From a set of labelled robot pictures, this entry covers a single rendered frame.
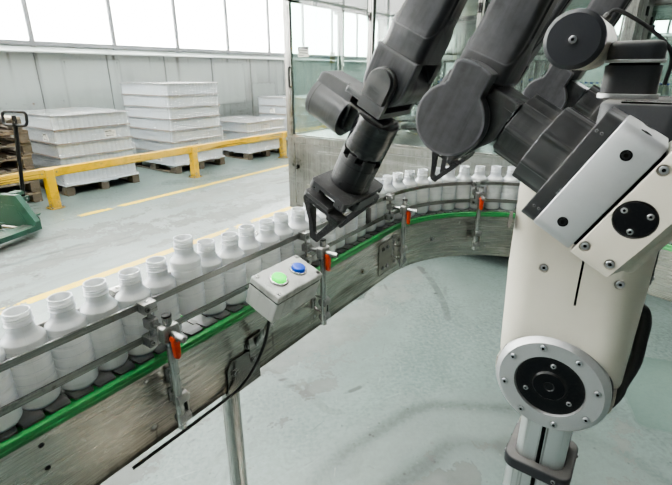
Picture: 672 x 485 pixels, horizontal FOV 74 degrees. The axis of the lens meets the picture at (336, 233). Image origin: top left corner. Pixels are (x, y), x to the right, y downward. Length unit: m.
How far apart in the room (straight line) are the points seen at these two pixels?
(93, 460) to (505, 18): 0.90
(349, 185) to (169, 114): 6.76
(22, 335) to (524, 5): 0.78
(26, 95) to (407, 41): 7.90
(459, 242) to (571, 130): 1.34
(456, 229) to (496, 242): 0.17
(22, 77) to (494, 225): 7.42
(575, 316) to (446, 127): 0.34
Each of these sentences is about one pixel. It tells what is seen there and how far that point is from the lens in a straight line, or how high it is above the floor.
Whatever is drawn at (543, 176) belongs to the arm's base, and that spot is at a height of 1.41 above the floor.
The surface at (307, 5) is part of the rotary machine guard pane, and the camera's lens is 4.45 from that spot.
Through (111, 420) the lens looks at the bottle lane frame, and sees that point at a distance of 0.92.
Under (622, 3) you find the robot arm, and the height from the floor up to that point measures 1.61.
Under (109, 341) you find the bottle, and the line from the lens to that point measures 0.89.
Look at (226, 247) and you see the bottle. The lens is 1.00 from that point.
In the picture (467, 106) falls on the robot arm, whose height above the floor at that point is 1.47.
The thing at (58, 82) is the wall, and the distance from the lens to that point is 8.46.
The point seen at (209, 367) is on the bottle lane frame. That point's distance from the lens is 1.02.
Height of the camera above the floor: 1.50
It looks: 20 degrees down
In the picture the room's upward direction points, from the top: straight up
